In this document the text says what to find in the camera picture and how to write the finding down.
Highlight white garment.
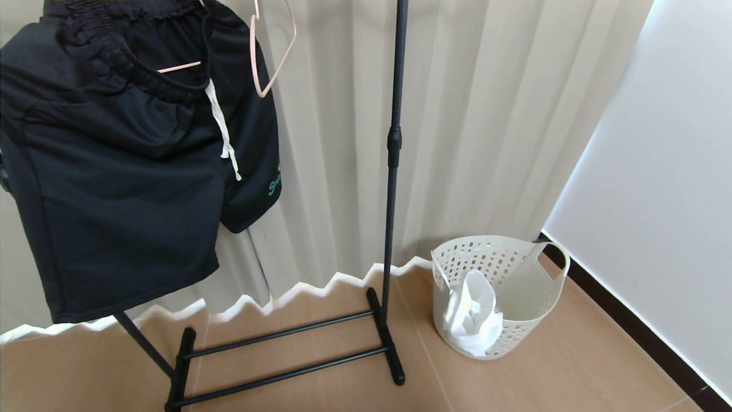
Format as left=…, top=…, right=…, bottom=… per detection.
left=443, top=269, right=504, bottom=358

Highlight black shorts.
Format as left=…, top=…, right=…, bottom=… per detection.
left=0, top=0, right=282, bottom=324

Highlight pink clothes hanger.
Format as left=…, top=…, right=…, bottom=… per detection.
left=157, top=0, right=205, bottom=74
left=250, top=0, right=297, bottom=98

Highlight beige curtain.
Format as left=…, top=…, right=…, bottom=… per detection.
left=0, top=0, right=654, bottom=335

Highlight white laundry basket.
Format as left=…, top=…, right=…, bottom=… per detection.
left=431, top=235, right=571, bottom=360

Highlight black clothes rack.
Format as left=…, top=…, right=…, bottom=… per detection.
left=0, top=0, right=410, bottom=412

